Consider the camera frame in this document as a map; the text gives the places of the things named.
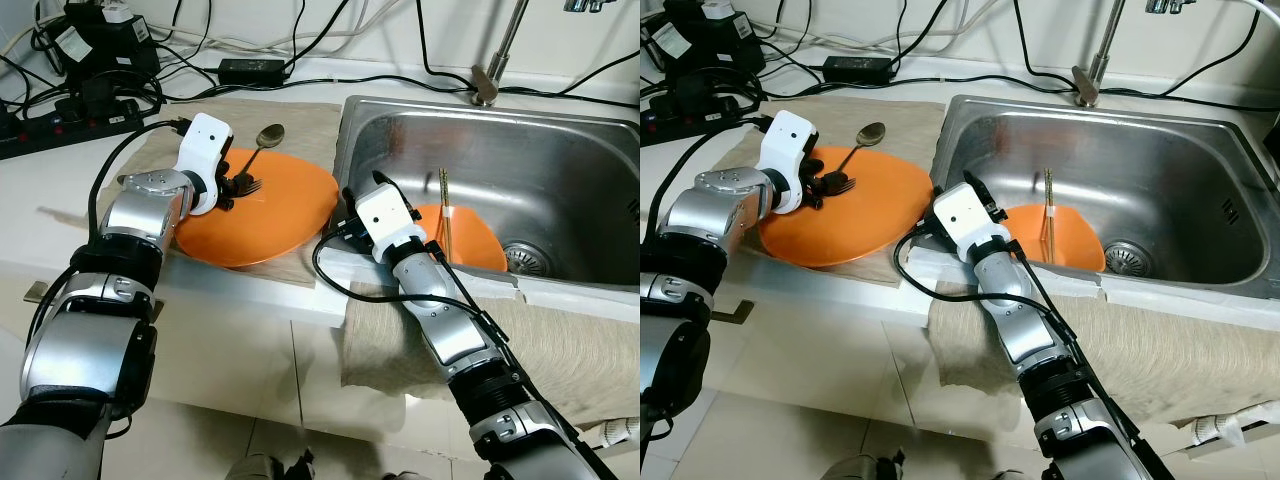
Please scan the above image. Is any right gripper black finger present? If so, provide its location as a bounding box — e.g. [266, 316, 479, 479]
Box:
[962, 169, 1010, 220]
[371, 170, 422, 222]

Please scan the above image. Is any large orange plate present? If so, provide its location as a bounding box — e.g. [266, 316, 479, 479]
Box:
[757, 146, 937, 269]
[174, 149, 340, 270]

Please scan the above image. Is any metal spoon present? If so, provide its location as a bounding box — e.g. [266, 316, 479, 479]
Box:
[239, 122, 288, 182]
[837, 121, 888, 180]

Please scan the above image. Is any small orange plate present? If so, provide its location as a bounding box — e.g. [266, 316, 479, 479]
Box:
[414, 202, 510, 274]
[999, 202, 1108, 274]

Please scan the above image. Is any beige woven counter mat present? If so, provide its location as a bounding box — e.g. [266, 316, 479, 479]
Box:
[689, 99, 947, 292]
[94, 99, 347, 292]

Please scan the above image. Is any black power adapter brick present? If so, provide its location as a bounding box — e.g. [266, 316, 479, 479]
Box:
[217, 57, 292, 87]
[821, 56, 895, 85]

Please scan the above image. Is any black power strip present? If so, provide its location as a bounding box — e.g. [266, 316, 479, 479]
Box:
[0, 99, 147, 162]
[640, 104, 762, 150]

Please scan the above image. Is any steel sink drain strainer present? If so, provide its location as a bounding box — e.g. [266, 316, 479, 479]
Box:
[502, 239, 550, 279]
[1099, 239, 1150, 280]

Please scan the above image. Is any stainless steel sink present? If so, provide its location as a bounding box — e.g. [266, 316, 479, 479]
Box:
[924, 94, 1280, 302]
[334, 94, 641, 302]

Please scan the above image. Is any steel faucet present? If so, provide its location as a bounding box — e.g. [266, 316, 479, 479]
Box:
[1069, 0, 1202, 109]
[471, 0, 612, 109]

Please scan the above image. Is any black battery charger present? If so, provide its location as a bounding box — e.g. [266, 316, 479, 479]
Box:
[646, 0, 768, 102]
[43, 0, 162, 102]

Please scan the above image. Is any beige hanging towel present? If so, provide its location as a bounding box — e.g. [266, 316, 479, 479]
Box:
[339, 279, 641, 432]
[924, 281, 1280, 432]

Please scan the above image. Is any white plastic pipe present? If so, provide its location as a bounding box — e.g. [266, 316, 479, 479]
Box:
[1194, 404, 1280, 447]
[594, 414, 641, 452]

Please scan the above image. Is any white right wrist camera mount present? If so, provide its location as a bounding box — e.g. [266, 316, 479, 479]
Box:
[931, 182, 1012, 264]
[354, 182, 427, 264]

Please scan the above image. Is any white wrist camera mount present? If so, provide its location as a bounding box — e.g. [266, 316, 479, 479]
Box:
[354, 182, 427, 264]
[759, 111, 824, 215]
[931, 182, 1012, 264]
[177, 112, 235, 217]

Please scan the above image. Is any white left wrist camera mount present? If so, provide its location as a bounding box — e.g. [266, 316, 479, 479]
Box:
[759, 111, 824, 215]
[177, 112, 235, 217]

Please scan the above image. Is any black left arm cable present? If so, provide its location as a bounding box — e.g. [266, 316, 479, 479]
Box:
[94, 117, 192, 217]
[664, 117, 777, 217]

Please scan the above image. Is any black wall power cable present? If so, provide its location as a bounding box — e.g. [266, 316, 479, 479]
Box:
[415, 0, 475, 92]
[1012, 0, 1079, 93]

